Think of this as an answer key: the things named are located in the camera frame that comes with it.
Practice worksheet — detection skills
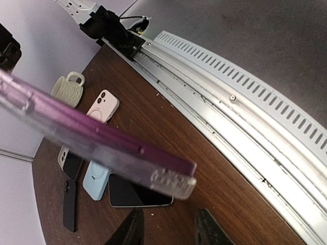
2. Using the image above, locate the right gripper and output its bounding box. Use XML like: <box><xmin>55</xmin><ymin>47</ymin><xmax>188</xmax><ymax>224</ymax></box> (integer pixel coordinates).
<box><xmin>0</xmin><ymin>24</ymin><xmax>22</xmax><ymax>74</ymax></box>

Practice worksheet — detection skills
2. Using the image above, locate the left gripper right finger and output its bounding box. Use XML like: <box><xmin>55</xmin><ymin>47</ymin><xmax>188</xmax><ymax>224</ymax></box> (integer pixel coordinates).
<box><xmin>195</xmin><ymin>208</ymin><xmax>234</xmax><ymax>245</ymax></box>

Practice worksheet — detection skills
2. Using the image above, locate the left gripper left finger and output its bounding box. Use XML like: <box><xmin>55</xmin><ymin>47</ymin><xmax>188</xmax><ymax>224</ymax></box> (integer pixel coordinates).
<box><xmin>105</xmin><ymin>208</ymin><xmax>145</xmax><ymax>245</ymax></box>

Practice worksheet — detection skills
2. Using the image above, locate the silver white phone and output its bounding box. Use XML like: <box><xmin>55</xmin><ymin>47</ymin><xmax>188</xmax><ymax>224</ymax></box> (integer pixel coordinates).
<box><xmin>108</xmin><ymin>173</ymin><xmax>174</xmax><ymax>208</ymax></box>

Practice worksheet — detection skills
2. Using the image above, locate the black phone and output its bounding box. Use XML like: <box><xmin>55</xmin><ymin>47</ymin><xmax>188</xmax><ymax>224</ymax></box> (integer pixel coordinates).
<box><xmin>63</xmin><ymin>180</ymin><xmax>77</xmax><ymax>232</ymax></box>

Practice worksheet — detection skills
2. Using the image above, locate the white phone case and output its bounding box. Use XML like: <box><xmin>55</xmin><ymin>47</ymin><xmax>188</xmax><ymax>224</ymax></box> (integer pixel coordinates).
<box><xmin>57</xmin><ymin>146</ymin><xmax>69</xmax><ymax>170</ymax></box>

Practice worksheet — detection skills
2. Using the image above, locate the magenta purple phone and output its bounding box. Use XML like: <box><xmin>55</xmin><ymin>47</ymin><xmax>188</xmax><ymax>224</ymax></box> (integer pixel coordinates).
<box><xmin>30</xmin><ymin>90</ymin><xmax>196</xmax><ymax>178</ymax></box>

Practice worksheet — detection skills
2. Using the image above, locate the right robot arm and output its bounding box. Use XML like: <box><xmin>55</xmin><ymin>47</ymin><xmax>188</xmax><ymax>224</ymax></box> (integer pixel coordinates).
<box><xmin>1</xmin><ymin>1</ymin><xmax>129</xmax><ymax>72</ymax></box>

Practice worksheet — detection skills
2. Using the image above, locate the cream ribbed mug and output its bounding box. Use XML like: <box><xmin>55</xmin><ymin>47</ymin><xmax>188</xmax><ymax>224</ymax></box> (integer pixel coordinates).
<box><xmin>51</xmin><ymin>71</ymin><xmax>85</xmax><ymax>108</ymax></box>

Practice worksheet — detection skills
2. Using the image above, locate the right round status board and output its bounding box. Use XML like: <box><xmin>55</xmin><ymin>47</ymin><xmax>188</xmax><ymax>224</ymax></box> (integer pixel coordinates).
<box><xmin>129</xmin><ymin>16</ymin><xmax>151</xmax><ymax>35</ymax></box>

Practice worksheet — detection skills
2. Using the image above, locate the right aluminium frame post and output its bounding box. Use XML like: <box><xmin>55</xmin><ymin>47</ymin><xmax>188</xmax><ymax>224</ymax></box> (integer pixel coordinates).
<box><xmin>0</xmin><ymin>149</ymin><xmax>33</xmax><ymax>164</ymax></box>

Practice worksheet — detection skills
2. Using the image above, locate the front aluminium rail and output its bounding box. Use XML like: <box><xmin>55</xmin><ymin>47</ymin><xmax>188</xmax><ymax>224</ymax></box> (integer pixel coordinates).
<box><xmin>129</xmin><ymin>31</ymin><xmax>326</xmax><ymax>244</ymax></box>

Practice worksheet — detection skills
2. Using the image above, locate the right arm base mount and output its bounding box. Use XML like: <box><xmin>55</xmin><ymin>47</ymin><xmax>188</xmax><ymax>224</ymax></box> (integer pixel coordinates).
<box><xmin>96</xmin><ymin>31</ymin><xmax>146</xmax><ymax>60</ymax></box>

